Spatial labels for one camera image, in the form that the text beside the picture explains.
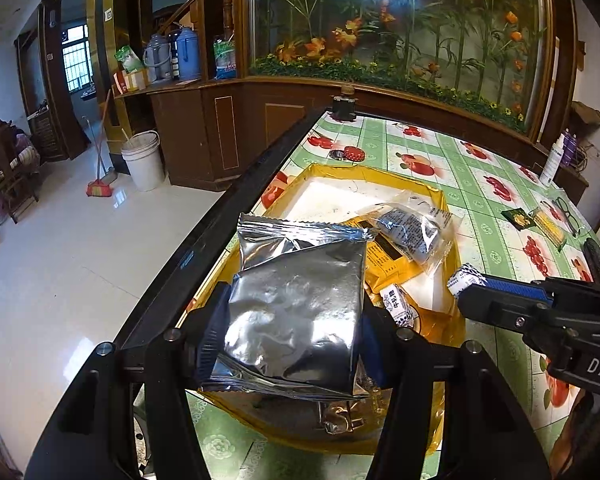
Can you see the barred window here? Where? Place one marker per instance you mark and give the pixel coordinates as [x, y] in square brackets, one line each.
[77, 57]

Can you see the white plastic bucket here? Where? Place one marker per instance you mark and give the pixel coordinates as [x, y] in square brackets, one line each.
[145, 165]

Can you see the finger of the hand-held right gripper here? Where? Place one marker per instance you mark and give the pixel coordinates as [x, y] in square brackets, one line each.
[515, 291]
[500, 310]

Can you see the eyeglasses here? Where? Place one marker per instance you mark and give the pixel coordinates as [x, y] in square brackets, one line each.
[562, 207]

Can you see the broom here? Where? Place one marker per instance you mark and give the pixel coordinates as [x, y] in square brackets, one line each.
[99, 191]

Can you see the green-label water bottle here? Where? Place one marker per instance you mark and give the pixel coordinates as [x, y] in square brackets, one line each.
[225, 60]

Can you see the yellow cracker packet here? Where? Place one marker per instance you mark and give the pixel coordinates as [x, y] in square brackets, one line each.
[547, 225]

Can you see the grey thermos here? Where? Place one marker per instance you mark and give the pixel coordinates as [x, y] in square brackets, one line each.
[156, 57]

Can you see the wooden chair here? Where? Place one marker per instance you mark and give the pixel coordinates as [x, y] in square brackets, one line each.
[5, 155]

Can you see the brown cardboard piece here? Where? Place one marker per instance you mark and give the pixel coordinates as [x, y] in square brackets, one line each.
[587, 112]

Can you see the clear packet with dark snack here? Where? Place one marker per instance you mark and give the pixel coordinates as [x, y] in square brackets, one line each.
[410, 232]

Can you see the small black jar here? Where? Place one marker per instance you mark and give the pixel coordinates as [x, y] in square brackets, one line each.
[344, 106]

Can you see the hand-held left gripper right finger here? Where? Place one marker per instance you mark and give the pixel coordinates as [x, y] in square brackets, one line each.
[380, 350]

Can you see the blue thermos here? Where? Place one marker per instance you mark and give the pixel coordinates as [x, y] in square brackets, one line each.
[186, 55]

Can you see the yellow cardboard box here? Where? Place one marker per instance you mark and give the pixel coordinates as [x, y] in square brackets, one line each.
[330, 195]

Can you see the silver foil snack packet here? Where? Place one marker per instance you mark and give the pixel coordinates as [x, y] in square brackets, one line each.
[290, 310]

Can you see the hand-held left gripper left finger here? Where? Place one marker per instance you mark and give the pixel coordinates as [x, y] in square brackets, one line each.
[212, 340]

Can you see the purple bottle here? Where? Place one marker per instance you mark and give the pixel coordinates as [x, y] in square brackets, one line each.
[570, 150]

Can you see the orange cardboard box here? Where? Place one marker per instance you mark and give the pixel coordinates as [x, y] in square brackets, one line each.
[132, 80]

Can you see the person's right hand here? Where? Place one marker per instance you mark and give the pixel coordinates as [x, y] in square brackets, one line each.
[572, 435]

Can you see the green and white bag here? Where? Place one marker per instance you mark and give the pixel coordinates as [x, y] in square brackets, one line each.
[129, 57]

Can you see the dark silver-edged snack packet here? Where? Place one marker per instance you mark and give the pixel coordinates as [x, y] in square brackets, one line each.
[340, 417]

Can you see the large orange snack packet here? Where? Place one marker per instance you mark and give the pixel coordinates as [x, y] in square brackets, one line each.
[387, 262]

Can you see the white blue-print candy packet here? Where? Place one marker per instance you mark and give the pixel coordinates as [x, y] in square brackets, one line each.
[462, 280]
[399, 305]

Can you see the dark green snack packet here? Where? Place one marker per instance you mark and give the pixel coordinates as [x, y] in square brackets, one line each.
[517, 219]

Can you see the green fruit-print tablecloth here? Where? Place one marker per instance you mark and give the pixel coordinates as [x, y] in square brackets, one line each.
[460, 170]

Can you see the white spray bottle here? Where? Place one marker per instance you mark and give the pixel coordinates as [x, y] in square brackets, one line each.
[551, 165]

